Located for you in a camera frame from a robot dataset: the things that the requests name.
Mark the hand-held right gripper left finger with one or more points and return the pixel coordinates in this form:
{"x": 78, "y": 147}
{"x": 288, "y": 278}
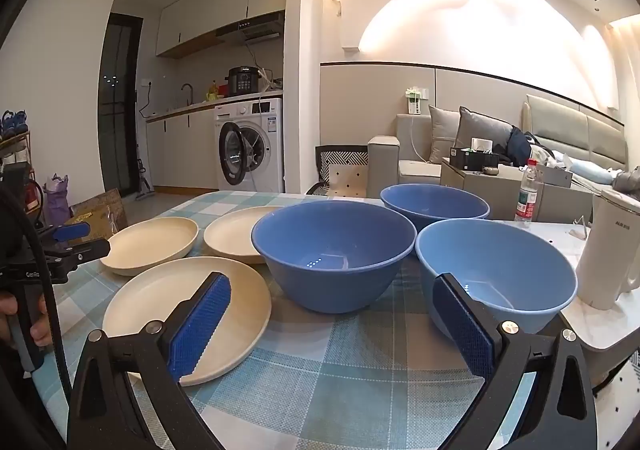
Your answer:
{"x": 200, "y": 325}

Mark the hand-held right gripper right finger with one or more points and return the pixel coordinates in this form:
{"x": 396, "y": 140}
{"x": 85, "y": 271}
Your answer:
{"x": 465, "y": 335}

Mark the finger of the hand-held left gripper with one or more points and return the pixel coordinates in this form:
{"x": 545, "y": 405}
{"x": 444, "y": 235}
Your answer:
{"x": 87, "y": 250}
{"x": 72, "y": 231}

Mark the beige plate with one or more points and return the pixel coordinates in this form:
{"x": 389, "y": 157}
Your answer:
{"x": 165, "y": 320}
{"x": 150, "y": 245}
{"x": 232, "y": 235}

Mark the person's left hand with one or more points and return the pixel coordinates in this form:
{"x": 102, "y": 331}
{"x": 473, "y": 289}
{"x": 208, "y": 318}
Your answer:
{"x": 40, "y": 330}

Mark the cardboard box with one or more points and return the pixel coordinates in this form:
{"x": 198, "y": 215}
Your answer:
{"x": 97, "y": 212}

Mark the purple bag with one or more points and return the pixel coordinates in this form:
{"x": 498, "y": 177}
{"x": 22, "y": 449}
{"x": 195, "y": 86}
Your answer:
{"x": 56, "y": 200}

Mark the metal shoe rack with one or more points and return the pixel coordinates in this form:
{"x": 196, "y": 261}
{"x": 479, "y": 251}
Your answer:
{"x": 20, "y": 150}

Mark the group of shoes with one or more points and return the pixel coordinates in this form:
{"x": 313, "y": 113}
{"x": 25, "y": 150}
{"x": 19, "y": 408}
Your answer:
{"x": 12, "y": 122}

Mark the dark glass door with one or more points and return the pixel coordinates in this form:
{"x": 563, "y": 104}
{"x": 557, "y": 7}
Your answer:
{"x": 117, "y": 105}

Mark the white side table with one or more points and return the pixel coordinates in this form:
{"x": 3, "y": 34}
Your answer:
{"x": 600, "y": 330}

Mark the checked tablecloth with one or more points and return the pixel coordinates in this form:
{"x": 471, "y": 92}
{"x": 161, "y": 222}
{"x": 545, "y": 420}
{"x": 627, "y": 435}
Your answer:
{"x": 325, "y": 380}

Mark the white base cabinets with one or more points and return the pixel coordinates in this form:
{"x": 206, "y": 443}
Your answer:
{"x": 185, "y": 150}

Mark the grey nightstand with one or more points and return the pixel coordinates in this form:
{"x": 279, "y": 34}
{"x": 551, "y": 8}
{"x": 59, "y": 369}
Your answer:
{"x": 480, "y": 185}

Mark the plastic water bottle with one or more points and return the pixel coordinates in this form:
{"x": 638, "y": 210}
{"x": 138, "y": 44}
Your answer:
{"x": 526, "y": 195}

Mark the clear phone stand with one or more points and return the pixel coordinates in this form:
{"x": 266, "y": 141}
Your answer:
{"x": 581, "y": 227}

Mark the white electric kettle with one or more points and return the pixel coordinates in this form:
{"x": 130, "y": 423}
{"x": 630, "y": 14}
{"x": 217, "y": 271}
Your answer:
{"x": 602, "y": 250}

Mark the black storage box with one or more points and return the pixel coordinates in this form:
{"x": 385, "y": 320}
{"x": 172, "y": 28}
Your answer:
{"x": 472, "y": 161}

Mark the kitchen faucet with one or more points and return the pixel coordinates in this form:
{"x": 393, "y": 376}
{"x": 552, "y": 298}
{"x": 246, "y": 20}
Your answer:
{"x": 189, "y": 90}

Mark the grey flat box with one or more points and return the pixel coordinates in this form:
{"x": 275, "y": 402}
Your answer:
{"x": 556, "y": 175}

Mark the grey sofa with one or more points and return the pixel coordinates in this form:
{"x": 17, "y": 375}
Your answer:
{"x": 382, "y": 165}

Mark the white tissue box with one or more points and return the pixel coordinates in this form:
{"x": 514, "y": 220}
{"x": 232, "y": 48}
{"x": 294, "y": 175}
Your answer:
{"x": 481, "y": 145}

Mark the white washing machine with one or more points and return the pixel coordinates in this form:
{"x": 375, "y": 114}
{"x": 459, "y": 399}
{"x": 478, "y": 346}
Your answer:
{"x": 260, "y": 140}

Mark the navy cloth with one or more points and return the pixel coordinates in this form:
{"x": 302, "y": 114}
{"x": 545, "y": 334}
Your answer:
{"x": 519, "y": 145}

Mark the yellow oil bottle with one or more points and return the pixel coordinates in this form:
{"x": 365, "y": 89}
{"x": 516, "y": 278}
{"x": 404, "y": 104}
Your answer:
{"x": 213, "y": 91}

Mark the grey cushion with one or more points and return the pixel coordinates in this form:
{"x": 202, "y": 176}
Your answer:
{"x": 442, "y": 135}
{"x": 482, "y": 132}

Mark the patterned floor mat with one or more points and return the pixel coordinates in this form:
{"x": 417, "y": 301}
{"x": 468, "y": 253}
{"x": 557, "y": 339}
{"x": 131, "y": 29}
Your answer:
{"x": 345, "y": 170}

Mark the black pressure cooker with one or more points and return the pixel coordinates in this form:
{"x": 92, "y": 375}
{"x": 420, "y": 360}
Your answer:
{"x": 242, "y": 82}

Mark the padded bed headboard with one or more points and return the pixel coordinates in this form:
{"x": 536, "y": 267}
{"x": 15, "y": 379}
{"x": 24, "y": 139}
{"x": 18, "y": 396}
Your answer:
{"x": 575, "y": 125}

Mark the range hood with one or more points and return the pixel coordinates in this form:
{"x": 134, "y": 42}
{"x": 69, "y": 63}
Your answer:
{"x": 250, "y": 27}

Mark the white wall device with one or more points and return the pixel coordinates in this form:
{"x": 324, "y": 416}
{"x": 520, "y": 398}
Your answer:
{"x": 416, "y": 102}

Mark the white wall cabinets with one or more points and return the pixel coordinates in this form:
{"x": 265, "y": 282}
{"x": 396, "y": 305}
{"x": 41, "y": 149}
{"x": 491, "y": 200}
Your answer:
{"x": 220, "y": 5}

